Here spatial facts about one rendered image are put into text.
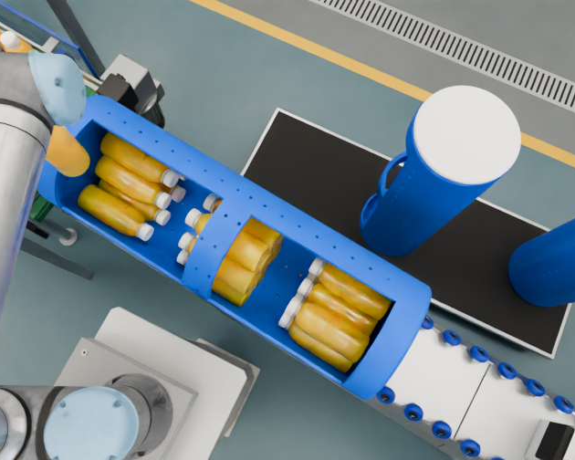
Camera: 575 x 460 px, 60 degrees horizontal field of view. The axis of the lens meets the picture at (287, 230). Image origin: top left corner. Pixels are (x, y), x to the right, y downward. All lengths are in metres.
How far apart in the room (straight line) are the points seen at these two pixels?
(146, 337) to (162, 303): 1.19
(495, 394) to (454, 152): 0.61
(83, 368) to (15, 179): 0.59
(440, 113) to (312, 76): 1.31
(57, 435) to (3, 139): 0.45
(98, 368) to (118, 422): 0.26
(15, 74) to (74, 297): 1.87
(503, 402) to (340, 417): 0.98
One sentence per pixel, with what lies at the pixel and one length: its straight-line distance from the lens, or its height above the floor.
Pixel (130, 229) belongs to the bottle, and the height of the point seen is 1.06.
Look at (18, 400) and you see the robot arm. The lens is 0.84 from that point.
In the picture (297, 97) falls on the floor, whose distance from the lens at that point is 2.55.
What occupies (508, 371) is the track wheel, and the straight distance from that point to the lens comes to 1.35.
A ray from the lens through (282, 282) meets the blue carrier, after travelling 1.27.
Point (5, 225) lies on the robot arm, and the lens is 0.51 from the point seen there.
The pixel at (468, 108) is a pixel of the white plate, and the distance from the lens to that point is 1.43.
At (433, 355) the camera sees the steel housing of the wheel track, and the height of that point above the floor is 0.93.
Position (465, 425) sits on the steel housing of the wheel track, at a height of 0.93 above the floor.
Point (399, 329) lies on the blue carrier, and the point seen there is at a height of 1.23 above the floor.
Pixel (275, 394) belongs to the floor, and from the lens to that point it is 2.21.
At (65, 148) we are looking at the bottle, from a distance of 1.01.
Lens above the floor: 2.21
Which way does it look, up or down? 75 degrees down
